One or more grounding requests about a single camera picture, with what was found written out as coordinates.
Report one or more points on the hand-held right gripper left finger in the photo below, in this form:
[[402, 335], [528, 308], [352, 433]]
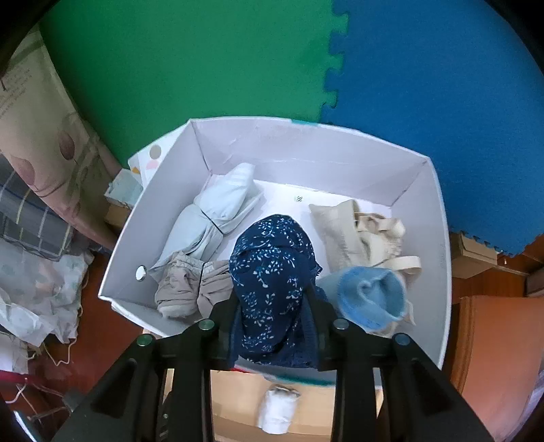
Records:
[[223, 335]]

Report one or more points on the floral print pillow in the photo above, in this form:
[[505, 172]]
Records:
[[46, 140]]

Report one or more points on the grey-beige underwear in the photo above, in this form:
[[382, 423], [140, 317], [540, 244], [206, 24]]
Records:
[[182, 284]]

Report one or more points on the white sock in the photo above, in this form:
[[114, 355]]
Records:
[[278, 410]]

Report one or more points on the white shoe box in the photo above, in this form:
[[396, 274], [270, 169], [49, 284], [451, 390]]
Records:
[[306, 153]]

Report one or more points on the pale patterned sheet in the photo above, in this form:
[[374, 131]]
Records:
[[38, 289]]

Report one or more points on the grey plaid cloth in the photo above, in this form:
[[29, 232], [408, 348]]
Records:
[[29, 216]]

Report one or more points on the small pale green box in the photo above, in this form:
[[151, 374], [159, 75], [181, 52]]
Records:
[[123, 189]]

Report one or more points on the orange-brown wooden furniture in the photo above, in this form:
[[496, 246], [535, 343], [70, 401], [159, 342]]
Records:
[[497, 361]]

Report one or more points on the white patterned cover cloth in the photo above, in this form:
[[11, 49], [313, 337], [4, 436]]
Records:
[[146, 163]]

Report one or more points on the beige lace underwear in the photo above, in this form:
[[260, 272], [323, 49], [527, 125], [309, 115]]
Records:
[[340, 233]]

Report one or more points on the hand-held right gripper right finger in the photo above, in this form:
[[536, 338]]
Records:
[[327, 340]]

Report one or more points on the blue sock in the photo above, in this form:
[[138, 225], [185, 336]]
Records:
[[365, 297]]

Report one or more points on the light wooden drawer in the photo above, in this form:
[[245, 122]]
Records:
[[238, 403]]

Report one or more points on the green foam mat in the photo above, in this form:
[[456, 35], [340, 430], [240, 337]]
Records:
[[191, 63]]

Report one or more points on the navy blue lace underwear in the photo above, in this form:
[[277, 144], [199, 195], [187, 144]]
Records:
[[272, 276]]

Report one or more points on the light blue underwear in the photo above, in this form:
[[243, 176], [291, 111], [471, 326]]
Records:
[[212, 212]]

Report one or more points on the blue foam mat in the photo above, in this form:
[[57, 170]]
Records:
[[446, 106]]

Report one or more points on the brown cardboard box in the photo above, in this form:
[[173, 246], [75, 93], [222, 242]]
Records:
[[471, 255]]

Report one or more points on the red plastic bar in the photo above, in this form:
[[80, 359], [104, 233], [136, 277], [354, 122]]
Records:
[[17, 376]]

